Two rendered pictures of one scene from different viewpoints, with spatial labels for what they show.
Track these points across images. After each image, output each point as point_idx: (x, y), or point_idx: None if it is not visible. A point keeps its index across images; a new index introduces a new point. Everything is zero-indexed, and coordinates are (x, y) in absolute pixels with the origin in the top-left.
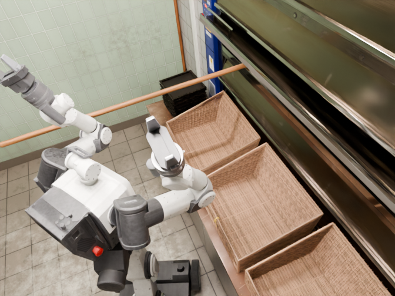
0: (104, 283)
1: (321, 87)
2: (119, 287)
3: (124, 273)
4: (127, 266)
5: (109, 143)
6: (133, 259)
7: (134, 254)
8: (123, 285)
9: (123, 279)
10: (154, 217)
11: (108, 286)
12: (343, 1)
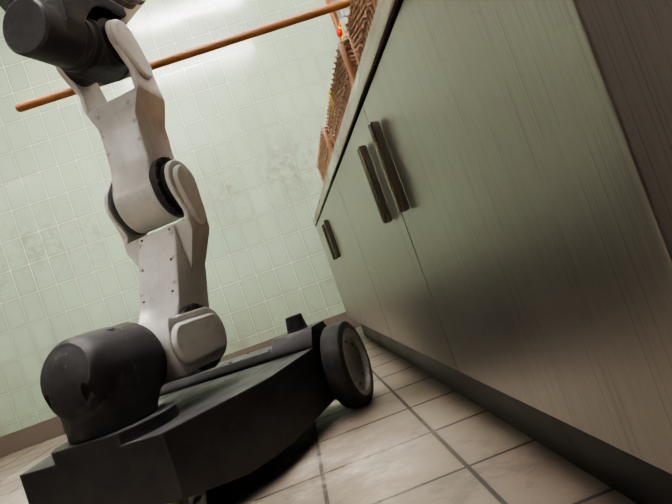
0: (11, 8)
1: None
2: (37, 19)
3: (60, 12)
4: (71, 10)
5: (139, 0)
6: (125, 122)
7: (125, 101)
8: (44, 8)
9: (51, 9)
10: None
11: (19, 23)
12: None
